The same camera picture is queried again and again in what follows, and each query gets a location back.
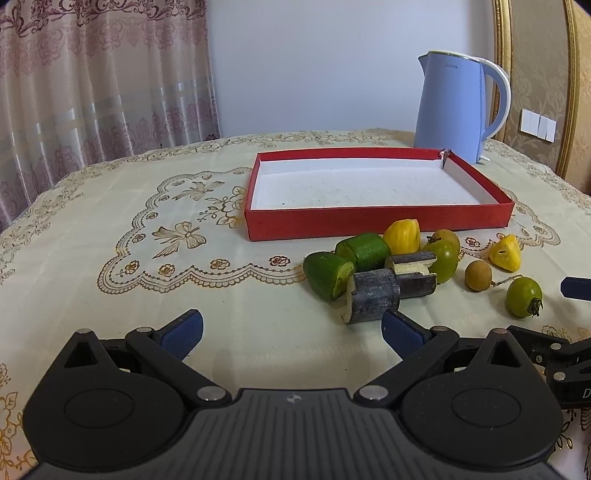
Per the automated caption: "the green tomato with stem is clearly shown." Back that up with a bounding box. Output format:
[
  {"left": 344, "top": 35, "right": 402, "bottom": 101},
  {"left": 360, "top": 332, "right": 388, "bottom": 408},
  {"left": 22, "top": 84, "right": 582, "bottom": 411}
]
[{"left": 505, "top": 277, "right": 543, "bottom": 319}]

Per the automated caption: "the dark eggplant piece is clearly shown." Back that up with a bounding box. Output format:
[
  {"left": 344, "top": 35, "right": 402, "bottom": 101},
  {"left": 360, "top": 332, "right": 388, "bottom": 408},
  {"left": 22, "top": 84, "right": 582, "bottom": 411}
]
[
  {"left": 342, "top": 268, "right": 401, "bottom": 325},
  {"left": 385, "top": 251, "right": 437, "bottom": 299}
]

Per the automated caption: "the yellow fruit piece small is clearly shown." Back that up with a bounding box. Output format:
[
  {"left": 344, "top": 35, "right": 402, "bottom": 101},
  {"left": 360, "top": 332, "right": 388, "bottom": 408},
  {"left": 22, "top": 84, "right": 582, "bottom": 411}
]
[{"left": 488, "top": 234, "right": 521, "bottom": 273}]

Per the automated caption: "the green cucumber piece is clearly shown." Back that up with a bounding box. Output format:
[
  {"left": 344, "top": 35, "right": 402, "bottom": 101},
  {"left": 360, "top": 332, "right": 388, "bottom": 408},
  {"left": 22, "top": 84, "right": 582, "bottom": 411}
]
[
  {"left": 303, "top": 251, "right": 356, "bottom": 302},
  {"left": 335, "top": 232, "right": 391, "bottom": 272}
]

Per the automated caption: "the green tomato back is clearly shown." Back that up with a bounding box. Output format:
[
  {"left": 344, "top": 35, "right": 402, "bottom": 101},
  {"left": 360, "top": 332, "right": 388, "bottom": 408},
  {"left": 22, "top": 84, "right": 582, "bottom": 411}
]
[{"left": 423, "top": 239, "right": 459, "bottom": 284}]

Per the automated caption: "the brown longan front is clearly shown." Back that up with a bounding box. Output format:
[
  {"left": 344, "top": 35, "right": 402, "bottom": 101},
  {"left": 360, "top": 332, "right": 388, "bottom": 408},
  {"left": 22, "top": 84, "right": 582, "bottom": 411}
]
[{"left": 464, "top": 260, "right": 492, "bottom": 292}]

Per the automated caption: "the brown longan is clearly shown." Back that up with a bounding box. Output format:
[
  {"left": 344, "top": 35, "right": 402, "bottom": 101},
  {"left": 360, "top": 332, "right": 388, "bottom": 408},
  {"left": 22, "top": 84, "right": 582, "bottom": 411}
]
[
  {"left": 428, "top": 229, "right": 461, "bottom": 254},
  {"left": 464, "top": 260, "right": 492, "bottom": 292}
]

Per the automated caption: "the yellow fruit piece large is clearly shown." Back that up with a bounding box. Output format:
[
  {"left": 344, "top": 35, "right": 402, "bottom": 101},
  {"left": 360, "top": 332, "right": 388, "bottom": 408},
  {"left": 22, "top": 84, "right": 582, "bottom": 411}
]
[{"left": 383, "top": 219, "right": 421, "bottom": 255}]

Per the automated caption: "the brown longan back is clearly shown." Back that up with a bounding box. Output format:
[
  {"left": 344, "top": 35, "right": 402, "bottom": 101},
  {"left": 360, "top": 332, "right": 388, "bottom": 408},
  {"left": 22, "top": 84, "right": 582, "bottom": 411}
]
[{"left": 428, "top": 229, "right": 461, "bottom": 254}]

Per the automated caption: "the red shallow cardboard box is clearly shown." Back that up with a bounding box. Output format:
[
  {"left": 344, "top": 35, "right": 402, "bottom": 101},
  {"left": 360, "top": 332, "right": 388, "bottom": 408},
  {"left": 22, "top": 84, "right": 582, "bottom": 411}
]
[{"left": 245, "top": 147, "right": 515, "bottom": 241}]

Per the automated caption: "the blue electric kettle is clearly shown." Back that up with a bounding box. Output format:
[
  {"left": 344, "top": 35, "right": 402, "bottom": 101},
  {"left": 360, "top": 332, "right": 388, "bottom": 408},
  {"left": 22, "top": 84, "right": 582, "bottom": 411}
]
[{"left": 414, "top": 50, "right": 512, "bottom": 164}]

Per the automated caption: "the gold padded headboard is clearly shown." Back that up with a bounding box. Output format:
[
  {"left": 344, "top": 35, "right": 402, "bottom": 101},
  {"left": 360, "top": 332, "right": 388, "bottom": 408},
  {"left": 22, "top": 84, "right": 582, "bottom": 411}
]
[{"left": 492, "top": 1, "right": 590, "bottom": 193}]

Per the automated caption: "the pink patterned curtain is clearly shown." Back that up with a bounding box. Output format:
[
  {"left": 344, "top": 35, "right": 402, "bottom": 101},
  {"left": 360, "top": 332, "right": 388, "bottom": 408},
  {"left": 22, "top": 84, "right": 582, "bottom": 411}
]
[{"left": 1, "top": 1, "right": 219, "bottom": 226}]

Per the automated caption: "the white wall switch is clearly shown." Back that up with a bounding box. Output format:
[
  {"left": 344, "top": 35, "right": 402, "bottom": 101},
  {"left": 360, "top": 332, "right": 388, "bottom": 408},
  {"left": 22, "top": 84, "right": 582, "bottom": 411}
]
[{"left": 520, "top": 109, "right": 557, "bottom": 143}]

